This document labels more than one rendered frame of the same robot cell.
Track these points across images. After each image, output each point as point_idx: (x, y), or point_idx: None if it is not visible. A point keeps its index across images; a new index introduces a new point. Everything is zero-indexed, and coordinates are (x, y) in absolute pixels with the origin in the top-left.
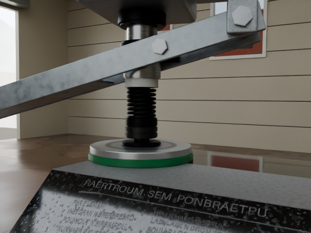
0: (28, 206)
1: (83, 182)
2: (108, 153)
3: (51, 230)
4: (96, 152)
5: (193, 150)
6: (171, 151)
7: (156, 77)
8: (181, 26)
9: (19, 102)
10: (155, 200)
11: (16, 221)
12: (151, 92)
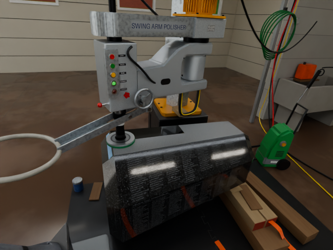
0: (115, 165)
1: (126, 155)
2: (122, 145)
3: (126, 167)
4: (117, 146)
5: (126, 131)
6: (134, 139)
7: None
8: (134, 110)
9: (87, 140)
10: (144, 153)
11: (115, 169)
12: None
